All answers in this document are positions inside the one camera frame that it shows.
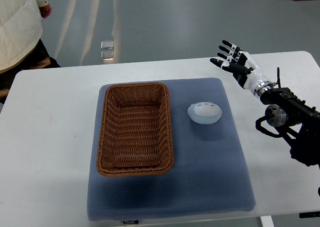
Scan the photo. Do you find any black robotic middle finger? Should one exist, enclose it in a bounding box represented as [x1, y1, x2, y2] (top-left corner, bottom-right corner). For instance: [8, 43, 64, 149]
[218, 45, 242, 61]

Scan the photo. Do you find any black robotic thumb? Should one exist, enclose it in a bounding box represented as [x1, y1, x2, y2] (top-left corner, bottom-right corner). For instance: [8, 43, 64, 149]
[210, 57, 251, 75]

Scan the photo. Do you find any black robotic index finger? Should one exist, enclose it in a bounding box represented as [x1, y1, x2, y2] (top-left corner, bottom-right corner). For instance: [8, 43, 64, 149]
[217, 52, 240, 65]

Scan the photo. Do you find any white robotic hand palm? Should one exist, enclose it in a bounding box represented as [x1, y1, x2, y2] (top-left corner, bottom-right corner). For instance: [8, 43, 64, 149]
[233, 51, 272, 97]

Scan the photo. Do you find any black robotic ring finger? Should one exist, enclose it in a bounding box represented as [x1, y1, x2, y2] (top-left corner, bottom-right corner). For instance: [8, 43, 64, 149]
[222, 40, 243, 55]

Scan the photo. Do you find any light blue plush toy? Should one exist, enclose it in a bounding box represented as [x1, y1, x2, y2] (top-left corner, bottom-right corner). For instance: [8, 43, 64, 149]
[187, 102, 222, 125]

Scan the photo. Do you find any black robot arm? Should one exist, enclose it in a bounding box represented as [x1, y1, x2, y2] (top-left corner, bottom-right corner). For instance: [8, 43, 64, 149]
[210, 40, 320, 167]

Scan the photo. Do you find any brown wicker basket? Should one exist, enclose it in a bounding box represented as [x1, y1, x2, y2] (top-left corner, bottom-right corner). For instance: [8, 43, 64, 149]
[96, 82, 174, 177]

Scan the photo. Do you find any person's hand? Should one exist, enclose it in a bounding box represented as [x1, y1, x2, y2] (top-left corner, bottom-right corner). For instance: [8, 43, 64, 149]
[39, 4, 52, 19]

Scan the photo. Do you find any blue foam cushion mat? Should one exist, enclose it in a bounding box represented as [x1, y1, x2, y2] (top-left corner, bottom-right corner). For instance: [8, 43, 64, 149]
[87, 78, 256, 221]

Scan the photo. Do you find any metal floor socket plate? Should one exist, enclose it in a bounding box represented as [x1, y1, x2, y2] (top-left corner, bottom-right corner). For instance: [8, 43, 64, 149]
[100, 40, 114, 61]

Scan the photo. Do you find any white table leg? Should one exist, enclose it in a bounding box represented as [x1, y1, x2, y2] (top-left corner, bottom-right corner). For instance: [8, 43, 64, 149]
[259, 215, 275, 227]

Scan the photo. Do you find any person in white jacket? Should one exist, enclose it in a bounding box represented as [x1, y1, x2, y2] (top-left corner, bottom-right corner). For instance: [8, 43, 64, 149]
[0, 0, 59, 104]

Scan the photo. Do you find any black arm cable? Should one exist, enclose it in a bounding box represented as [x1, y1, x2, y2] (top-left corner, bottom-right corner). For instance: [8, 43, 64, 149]
[273, 66, 282, 88]

